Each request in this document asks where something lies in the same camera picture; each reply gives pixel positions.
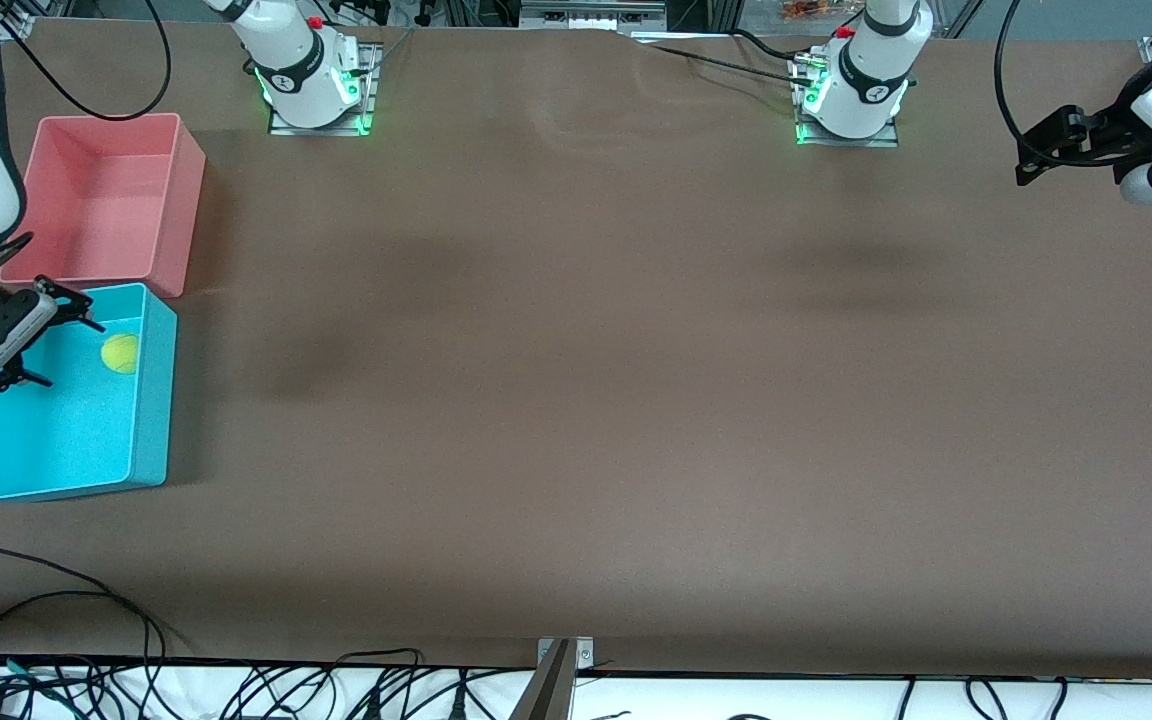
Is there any grey aluminium post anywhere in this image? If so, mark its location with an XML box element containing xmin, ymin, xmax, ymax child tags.
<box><xmin>508</xmin><ymin>640</ymin><xmax>577</xmax><ymax>720</ymax></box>

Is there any yellow-green tennis ball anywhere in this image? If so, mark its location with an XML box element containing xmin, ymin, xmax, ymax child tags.
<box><xmin>101</xmin><ymin>333</ymin><xmax>141</xmax><ymax>375</ymax></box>

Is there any grey metal rail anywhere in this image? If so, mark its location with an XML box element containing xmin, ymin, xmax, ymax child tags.
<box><xmin>519</xmin><ymin>0</ymin><xmax>667</xmax><ymax>31</ymax></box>

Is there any small metal table bracket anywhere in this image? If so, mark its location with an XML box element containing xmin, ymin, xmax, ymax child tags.
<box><xmin>537</xmin><ymin>637</ymin><xmax>595</xmax><ymax>671</ymax></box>

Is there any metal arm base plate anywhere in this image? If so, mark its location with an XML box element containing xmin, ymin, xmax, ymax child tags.
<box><xmin>794</xmin><ymin>55</ymin><xmax>902</xmax><ymax>148</ymax></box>
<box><xmin>268</xmin><ymin>42</ymin><xmax>382</xmax><ymax>136</ymax></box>

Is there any pink plastic bin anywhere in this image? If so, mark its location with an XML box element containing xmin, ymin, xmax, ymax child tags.
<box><xmin>0</xmin><ymin>113</ymin><xmax>207</xmax><ymax>299</ymax></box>

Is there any blue plastic bin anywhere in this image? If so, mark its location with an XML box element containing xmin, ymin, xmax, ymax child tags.
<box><xmin>0</xmin><ymin>283</ymin><xmax>178</xmax><ymax>504</ymax></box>

